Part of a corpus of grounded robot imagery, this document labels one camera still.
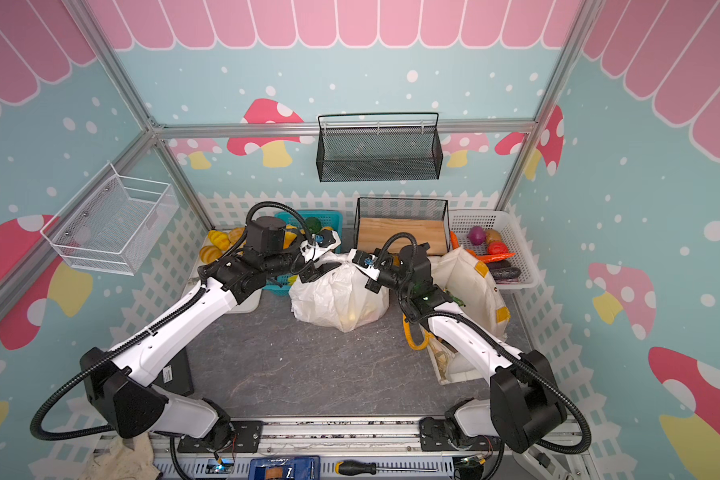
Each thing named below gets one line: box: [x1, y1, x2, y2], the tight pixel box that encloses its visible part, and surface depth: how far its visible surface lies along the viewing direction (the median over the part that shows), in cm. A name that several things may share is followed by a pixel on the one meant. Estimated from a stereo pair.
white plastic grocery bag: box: [289, 250, 390, 333], surface depth 82 cm
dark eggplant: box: [492, 267, 522, 279], surface depth 97 cm
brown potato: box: [485, 229, 503, 244], surface depth 114 cm
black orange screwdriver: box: [335, 460, 439, 476], surface depth 70 cm
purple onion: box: [468, 226, 486, 246], surface depth 115 cm
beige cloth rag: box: [78, 432, 162, 480], surface depth 71 cm
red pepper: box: [488, 241, 509, 255], surface depth 107 cm
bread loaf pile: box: [200, 227, 247, 264], surface depth 114 cm
